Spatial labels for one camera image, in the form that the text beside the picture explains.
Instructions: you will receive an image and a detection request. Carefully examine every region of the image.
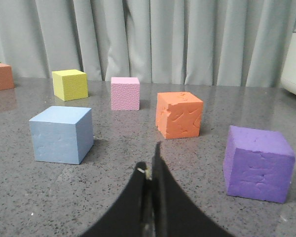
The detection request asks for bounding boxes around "dented orange foam cube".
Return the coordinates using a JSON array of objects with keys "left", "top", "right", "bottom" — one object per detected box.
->
[{"left": 155, "top": 91, "right": 203, "bottom": 139}]

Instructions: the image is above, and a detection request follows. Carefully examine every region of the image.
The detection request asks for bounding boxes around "smooth blue foam cube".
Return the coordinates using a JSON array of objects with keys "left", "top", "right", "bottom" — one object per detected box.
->
[{"left": 29, "top": 106, "right": 94, "bottom": 164}]

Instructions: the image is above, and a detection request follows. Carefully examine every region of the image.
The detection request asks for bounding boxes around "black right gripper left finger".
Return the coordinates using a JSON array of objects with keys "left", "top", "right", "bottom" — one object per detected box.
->
[{"left": 82, "top": 162, "right": 147, "bottom": 237}]

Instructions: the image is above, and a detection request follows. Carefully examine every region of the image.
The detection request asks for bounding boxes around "grey curtain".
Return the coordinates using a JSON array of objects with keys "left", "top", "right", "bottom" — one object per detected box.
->
[{"left": 0, "top": 0, "right": 296, "bottom": 87}]

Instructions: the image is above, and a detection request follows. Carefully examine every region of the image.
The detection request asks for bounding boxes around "purple foam cube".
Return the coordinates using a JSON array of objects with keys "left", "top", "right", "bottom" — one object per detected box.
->
[{"left": 223, "top": 125, "right": 295, "bottom": 203}]

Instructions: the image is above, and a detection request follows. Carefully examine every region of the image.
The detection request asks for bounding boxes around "smooth orange foam cube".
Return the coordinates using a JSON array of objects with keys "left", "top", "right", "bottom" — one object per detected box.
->
[{"left": 0, "top": 63, "right": 14, "bottom": 90}]

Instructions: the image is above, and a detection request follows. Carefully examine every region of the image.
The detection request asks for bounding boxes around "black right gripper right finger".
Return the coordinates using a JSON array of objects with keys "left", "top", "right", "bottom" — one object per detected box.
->
[{"left": 152, "top": 142, "right": 232, "bottom": 237}]

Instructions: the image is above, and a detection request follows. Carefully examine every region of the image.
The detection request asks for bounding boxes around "pink foam cube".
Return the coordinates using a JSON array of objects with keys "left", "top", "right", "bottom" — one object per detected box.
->
[{"left": 111, "top": 77, "right": 140, "bottom": 111}]

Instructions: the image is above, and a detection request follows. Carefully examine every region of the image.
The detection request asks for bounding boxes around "yellow foam cube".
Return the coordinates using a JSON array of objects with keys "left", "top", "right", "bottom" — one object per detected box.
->
[{"left": 52, "top": 69, "right": 88, "bottom": 101}]

